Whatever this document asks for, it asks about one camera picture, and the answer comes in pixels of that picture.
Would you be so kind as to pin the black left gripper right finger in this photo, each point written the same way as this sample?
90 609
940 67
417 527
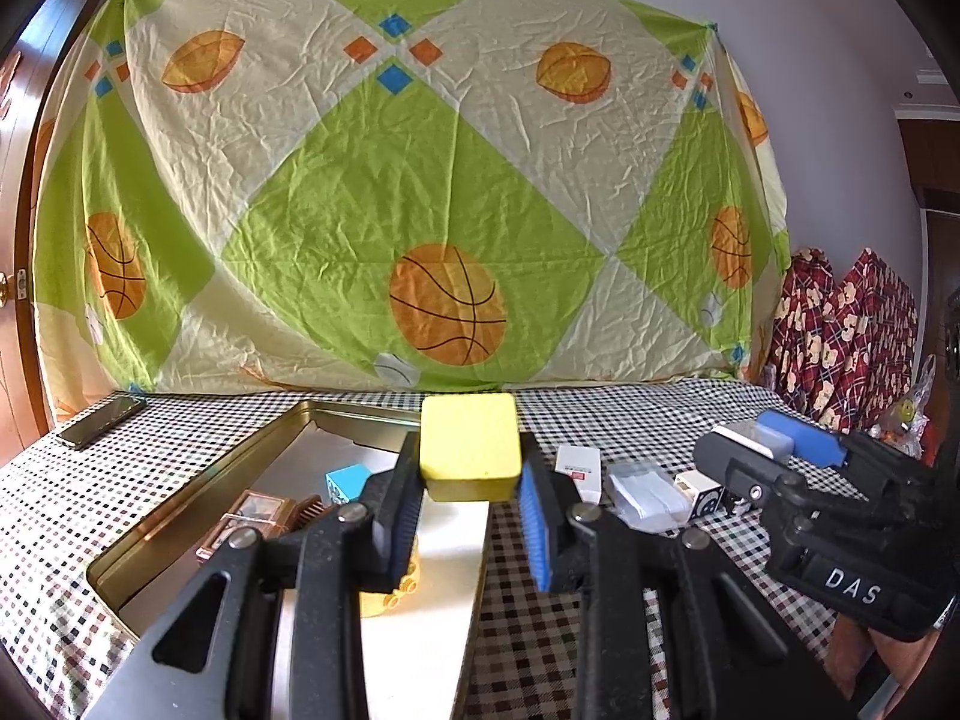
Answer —
575 547

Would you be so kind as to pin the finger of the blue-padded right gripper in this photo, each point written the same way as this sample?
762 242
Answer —
810 443

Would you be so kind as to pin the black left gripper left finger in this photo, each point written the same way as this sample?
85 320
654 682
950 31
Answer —
364 546

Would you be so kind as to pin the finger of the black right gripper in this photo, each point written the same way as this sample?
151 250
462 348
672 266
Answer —
741 470

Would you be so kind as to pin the yellow cartoon face toy block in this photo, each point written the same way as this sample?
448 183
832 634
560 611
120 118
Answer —
377 604

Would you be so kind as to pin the white box with red logo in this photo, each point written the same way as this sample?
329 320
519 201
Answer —
583 465

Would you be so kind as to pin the yellow cube block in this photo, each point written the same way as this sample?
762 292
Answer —
470 449

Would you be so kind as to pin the right hand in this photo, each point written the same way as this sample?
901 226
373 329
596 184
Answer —
852 644

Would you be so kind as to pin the white box with moon print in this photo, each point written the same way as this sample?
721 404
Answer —
703 493

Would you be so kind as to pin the small blue cube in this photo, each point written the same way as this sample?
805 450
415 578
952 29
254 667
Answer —
346 484

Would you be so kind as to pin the brown comb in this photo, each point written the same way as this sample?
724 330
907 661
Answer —
306 512

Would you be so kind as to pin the clear bag with toys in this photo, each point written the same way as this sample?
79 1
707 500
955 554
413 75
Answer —
902 424

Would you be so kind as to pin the clear plastic case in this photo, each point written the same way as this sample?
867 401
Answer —
645 499

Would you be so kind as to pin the red plaid bear fabric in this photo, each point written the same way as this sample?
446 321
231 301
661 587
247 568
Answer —
842 349

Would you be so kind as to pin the small wooden framed box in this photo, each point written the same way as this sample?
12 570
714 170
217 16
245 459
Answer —
269 515

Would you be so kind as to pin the gold metal tin box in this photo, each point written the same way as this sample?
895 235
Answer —
417 642

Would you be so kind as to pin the black phone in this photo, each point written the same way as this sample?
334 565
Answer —
86 430

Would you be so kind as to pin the green basketball print sheet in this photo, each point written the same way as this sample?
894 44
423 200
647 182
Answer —
428 195

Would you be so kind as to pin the brown wooden door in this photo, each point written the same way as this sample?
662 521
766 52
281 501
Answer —
31 57

